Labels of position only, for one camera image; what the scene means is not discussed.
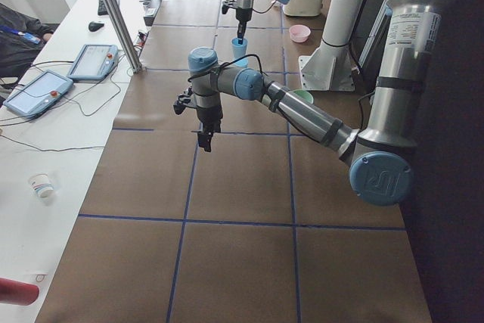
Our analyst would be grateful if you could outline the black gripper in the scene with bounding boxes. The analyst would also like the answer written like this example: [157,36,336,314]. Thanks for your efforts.
[236,8,251,44]
[196,105,223,152]

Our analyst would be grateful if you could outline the light blue cup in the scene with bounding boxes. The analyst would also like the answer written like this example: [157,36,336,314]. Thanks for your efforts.
[233,57,248,68]
[231,38,248,59]

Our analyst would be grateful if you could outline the pink bowl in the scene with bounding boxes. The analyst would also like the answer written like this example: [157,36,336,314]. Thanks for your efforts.
[289,24,311,43]

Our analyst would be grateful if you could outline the cream toaster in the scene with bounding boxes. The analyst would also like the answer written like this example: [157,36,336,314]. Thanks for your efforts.
[283,0,323,17]

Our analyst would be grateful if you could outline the green bowl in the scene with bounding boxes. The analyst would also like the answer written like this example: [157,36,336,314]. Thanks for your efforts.
[292,89,314,104]

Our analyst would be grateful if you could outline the far teach pendant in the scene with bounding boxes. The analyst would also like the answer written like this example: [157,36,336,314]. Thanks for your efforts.
[67,44,119,82]

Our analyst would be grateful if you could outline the teach pendant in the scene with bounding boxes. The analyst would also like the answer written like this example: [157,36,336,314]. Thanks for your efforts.
[67,44,119,82]
[4,70,73,119]

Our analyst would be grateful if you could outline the black computer mouse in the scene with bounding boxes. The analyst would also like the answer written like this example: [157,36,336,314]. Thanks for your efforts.
[88,21,104,33]

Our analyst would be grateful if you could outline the paper cup on desk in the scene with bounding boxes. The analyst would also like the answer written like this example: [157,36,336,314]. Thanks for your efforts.
[28,173,54,198]

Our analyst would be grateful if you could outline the near teach pendant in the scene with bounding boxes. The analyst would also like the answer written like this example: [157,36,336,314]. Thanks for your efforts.
[4,70,73,119]

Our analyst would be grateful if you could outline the red cylinder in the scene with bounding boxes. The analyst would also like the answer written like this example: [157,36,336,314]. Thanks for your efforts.
[0,278,39,306]

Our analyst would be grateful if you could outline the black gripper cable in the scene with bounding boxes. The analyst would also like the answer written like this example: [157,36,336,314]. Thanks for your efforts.
[187,53,270,82]

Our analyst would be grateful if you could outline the arm camera bracket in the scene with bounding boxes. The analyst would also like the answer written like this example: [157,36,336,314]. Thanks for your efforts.
[173,86,197,115]

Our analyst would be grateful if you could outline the white column mount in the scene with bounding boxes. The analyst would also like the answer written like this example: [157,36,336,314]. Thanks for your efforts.
[299,0,363,92]

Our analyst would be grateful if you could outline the aluminium frame post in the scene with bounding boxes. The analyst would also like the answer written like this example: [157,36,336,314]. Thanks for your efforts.
[103,0,147,74]

